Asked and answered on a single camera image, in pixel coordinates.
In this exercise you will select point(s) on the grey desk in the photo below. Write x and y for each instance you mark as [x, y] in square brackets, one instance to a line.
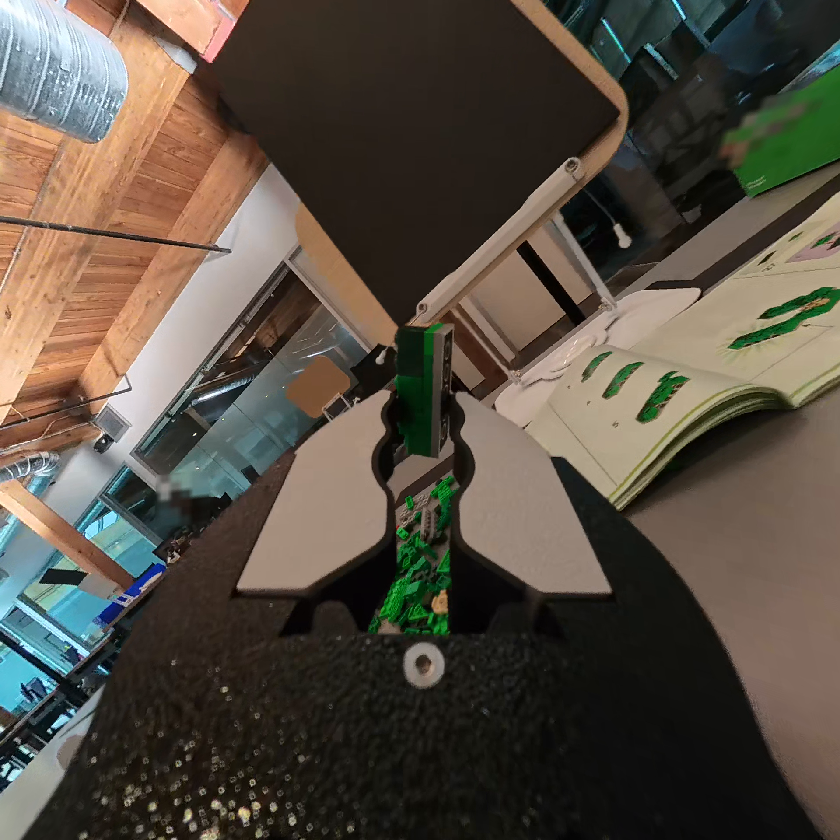
[735, 590]

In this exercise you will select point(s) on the green and grey brick assembly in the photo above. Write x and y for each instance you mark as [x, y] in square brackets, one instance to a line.
[420, 394]

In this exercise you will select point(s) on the black panel with wooden edge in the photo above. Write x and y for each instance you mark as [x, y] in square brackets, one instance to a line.
[420, 131]

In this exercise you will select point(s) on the green cardboard box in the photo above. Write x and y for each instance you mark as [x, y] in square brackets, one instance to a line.
[794, 131]

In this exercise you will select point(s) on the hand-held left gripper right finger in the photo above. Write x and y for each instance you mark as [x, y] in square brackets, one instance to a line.
[525, 505]

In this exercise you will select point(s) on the open building instruction booklet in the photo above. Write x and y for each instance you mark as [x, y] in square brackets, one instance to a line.
[709, 367]

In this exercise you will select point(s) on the grey wall vent box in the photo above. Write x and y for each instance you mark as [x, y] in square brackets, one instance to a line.
[115, 421]

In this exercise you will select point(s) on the black ceiling rod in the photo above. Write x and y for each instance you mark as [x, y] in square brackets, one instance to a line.
[118, 233]

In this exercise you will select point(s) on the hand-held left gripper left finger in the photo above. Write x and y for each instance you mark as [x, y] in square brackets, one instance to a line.
[315, 499]

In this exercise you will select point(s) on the silver ventilation duct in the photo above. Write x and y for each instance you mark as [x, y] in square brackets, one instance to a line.
[59, 65]

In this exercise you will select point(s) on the pile of green bricks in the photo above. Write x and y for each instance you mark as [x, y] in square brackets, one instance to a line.
[420, 577]

